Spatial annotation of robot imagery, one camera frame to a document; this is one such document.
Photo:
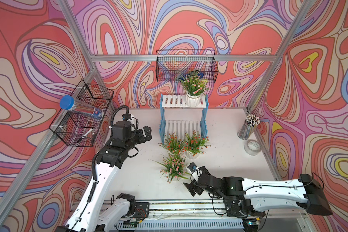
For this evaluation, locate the pink flower potted plant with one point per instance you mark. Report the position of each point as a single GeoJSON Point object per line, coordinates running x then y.
{"type": "Point", "coordinates": [173, 167]}
{"type": "Point", "coordinates": [194, 89]}

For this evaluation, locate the blue white wooden rack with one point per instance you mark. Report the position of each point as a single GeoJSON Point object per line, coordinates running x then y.
{"type": "Point", "coordinates": [180, 119]}

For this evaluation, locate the black wire basket back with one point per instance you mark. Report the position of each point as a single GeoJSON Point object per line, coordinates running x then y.
{"type": "Point", "coordinates": [171, 64]}

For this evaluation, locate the clear cup of pencils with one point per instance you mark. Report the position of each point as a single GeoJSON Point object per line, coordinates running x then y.
{"type": "Point", "coordinates": [250, 123]}

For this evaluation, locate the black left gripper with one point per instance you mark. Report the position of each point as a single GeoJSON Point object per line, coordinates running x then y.
{"type": "Point", "coordinates": [141, 138]}

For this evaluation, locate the clear tape roll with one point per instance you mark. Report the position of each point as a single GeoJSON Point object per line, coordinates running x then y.
{"type": "Point", "coordinates": [252, 147]}

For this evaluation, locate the red flower potted plant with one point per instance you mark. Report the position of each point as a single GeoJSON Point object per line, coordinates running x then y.
{"type": "Point", "coordinates": [174, 145]}
{"type": "Point", "coordinates": [195, 144]}

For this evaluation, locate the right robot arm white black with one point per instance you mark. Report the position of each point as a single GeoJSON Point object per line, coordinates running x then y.
{"type": "Point", "coordinates": [245, 197]}

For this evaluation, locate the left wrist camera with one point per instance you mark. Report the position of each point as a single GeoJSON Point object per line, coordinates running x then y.
{"type": "Point", "coordinates": [129, 117]}

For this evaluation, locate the black wire basket left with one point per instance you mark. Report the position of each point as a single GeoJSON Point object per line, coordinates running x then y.
{"type": "Point", "coordinates": [69, 126]}

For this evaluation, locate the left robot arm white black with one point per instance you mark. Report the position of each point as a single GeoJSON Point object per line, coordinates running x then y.
{"type": "Point", "coordinates": [104, 185]}

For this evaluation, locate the black wire basket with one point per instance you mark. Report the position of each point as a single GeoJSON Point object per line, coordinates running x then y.
{"type": "Point", "coordinates": [171, 64]}
{"type": "Point", "coordinates": [69, 126]}

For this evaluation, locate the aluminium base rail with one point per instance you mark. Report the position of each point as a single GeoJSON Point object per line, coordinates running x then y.
{"type": "Point", "coordinates": [206, 215]}

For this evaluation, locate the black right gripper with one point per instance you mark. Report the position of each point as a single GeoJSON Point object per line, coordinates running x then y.
{"type": "Point", "coordinates": [194, 185]}

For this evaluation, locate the blue capped pencil tube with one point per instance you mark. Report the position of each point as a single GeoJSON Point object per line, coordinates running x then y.
{"type": "Point", "coordinates": [72, 104]}

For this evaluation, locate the white marker pen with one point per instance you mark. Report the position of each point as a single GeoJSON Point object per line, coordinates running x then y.
{"type": "Point", "coordinates": [84, 135]}

